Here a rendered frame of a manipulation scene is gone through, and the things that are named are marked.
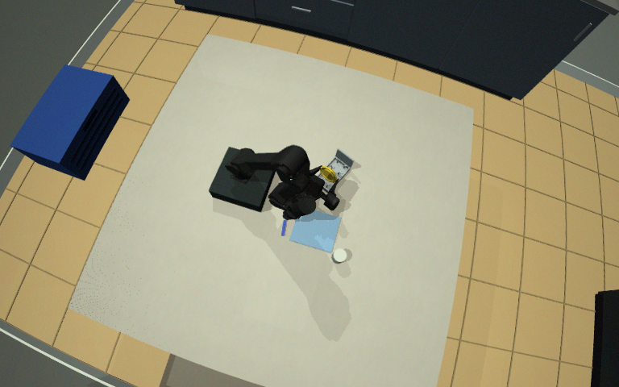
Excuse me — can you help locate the yellow plate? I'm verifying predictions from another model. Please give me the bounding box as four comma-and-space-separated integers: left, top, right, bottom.
320, 166, 337, 183

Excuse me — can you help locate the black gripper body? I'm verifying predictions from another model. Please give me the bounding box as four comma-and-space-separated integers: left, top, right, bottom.
292, 172, 340, 210

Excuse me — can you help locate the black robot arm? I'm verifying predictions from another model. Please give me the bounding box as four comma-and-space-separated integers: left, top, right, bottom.
225, 144, 325, 221

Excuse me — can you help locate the dark grey dish rack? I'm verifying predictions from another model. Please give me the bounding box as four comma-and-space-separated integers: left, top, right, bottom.
317, 148, 354, 193

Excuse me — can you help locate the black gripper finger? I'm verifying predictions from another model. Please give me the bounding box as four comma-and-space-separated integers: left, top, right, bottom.
309, 165, 322, 177
328, 179, 339, 196

